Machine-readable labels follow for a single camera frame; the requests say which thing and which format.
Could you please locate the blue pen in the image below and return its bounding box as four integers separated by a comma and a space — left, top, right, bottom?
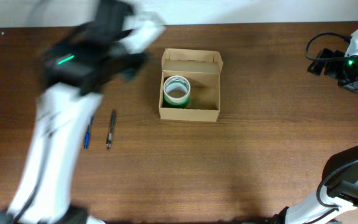
83, 116, 94, 149

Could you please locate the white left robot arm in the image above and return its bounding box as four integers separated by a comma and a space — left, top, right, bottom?
0, 1, 165, 223

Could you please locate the open cardboard box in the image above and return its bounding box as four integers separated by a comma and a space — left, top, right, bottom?
158, 49, 223, 122

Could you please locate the white tape roll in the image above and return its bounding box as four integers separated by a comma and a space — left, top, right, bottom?
162, 75, 191, 105

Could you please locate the green tape roll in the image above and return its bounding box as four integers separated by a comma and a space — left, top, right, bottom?
162, 79, 191, 109

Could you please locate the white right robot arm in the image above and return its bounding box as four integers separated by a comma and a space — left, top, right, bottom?
265, 29, 358, 223

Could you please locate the black pen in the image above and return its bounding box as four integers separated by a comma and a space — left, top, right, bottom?
106, 110, 116, 149

